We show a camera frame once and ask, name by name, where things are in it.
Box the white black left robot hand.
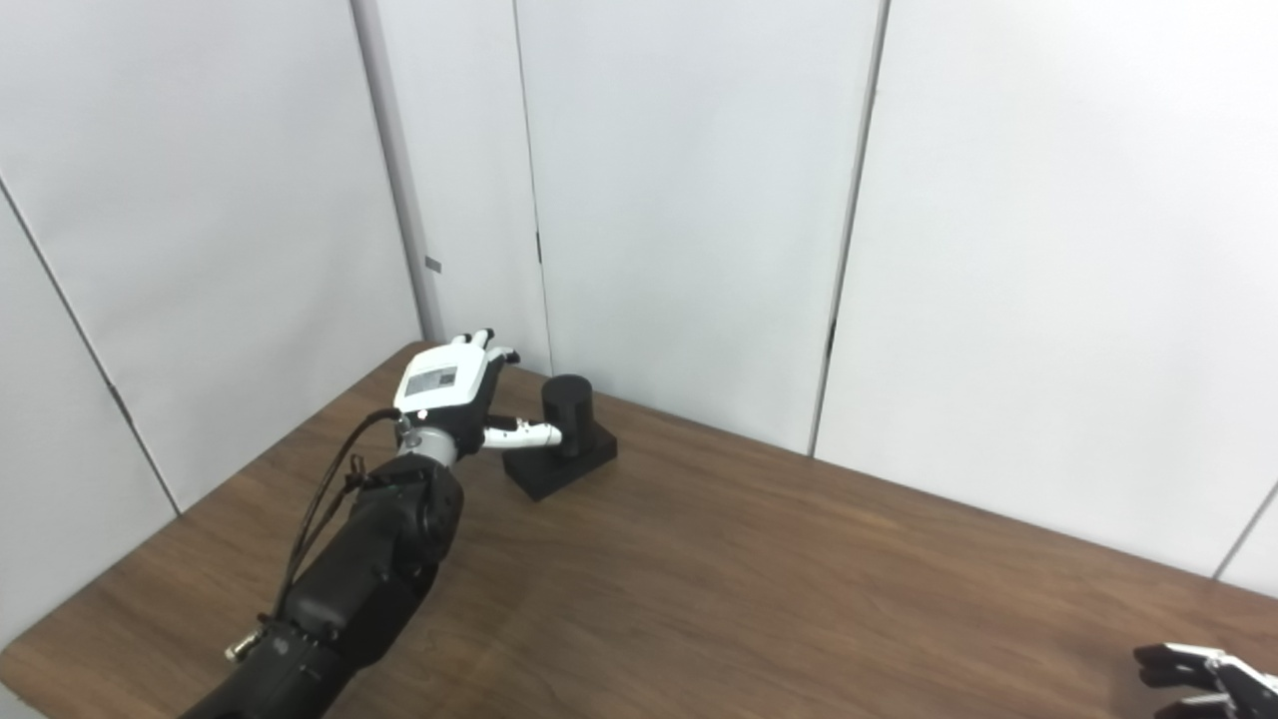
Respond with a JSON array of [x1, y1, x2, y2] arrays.
[[394, 328, 563, 462]]

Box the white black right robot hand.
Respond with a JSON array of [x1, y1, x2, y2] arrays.
[[1133, 643, 1278, 719]]

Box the black peg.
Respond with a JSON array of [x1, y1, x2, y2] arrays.
[[501, 374, 618, 502]]

